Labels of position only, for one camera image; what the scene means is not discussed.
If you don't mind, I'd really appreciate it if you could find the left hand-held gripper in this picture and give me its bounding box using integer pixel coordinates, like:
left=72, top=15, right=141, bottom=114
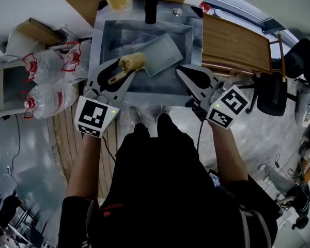
left=74, top=58, right=136, bottom=138

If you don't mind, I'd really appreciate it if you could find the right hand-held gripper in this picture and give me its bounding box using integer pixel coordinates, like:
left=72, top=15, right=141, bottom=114
left=175, top=64, right=250, bottom=130

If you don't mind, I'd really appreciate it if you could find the wooden-handled yellow scrub brush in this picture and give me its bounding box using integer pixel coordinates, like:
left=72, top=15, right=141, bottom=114
left=107, top=52, right=147, bottom=85

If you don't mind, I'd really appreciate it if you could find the person's right forearm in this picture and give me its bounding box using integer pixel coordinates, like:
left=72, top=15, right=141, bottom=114
left=208, top=120, right=249, bottom=188

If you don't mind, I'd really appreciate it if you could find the person's left forearm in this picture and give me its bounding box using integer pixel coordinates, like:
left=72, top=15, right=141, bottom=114
left=67, top=132, right=110, bottom=201

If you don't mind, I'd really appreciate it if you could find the person's right grey shoe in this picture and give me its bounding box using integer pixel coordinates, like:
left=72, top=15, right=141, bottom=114
left=156, top=105, right=172, bottom=118

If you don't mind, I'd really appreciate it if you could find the person's grey shoe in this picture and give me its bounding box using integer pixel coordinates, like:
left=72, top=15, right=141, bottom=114
left=156, top=105, right=172, bottom=118
left=128, top=106, right=143, bottom=125

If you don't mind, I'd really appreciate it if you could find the person's left grey shoe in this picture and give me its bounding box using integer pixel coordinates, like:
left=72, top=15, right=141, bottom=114
left=128, top=106, right=143, bottom=125

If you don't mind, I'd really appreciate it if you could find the wooden slatted board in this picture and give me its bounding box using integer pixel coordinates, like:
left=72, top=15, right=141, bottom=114
left=200, top=12, right=273, bottom=75

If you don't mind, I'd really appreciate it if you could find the stainless steel sink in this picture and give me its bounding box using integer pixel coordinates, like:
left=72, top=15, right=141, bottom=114
left=88, top=0, right=204, bottom=103

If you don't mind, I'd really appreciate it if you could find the black office chair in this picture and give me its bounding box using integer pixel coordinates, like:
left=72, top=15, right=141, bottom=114
left=244, top=72, right=302, bottom=117

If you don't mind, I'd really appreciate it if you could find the wooden floor pallet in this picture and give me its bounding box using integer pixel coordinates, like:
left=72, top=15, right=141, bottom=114
left=47, top=101, right=120, bottom=199

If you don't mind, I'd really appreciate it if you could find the black faucet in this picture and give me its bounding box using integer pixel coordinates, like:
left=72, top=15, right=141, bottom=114
left=145, top=0, right=160, bottom=25

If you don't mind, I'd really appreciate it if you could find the small brown cardboard box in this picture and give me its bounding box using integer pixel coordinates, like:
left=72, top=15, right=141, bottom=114
left=16, top=17, right=65, bottom=47

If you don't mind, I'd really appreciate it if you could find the black waist-worn device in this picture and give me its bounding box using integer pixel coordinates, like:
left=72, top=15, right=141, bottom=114
left=208, top=169, right=222, bottom=189

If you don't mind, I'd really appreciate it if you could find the black bag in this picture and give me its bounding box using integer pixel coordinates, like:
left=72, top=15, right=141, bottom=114
left=284, top=37, right=310, bottom=89

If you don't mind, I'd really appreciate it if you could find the white metal shelf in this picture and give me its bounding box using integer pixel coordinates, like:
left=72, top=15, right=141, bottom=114
left=0, top=59, right=25, bottom=121

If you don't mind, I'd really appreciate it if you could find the person's black clothing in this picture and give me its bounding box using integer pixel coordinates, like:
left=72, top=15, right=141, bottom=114
left=57, top=113, right=282, bottom=248

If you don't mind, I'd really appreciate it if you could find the clear red-handled water bottle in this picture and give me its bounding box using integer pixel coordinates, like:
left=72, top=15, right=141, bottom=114
left=21, top=50, right=66, bottom=84
left=20, top=82, right=79, bottom=120
left=60, top=41, right=90, bottom=80

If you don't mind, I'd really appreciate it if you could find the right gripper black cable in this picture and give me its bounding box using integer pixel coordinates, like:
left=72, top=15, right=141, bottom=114
left=195, top=119, right=205, bottom=151

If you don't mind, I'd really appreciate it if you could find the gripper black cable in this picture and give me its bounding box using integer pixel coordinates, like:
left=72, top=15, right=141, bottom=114
left=101, top=135, right=117, bottom=163
left=195, top=119, right=205, bottom=151

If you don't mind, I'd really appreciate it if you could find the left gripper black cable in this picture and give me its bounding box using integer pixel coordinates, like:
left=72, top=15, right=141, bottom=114
left=101, top=135, right=117, bottom=163

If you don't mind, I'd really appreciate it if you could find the black floor cable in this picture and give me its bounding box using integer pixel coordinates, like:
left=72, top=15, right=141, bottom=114
left=5, top=114, right=32, bottom=201

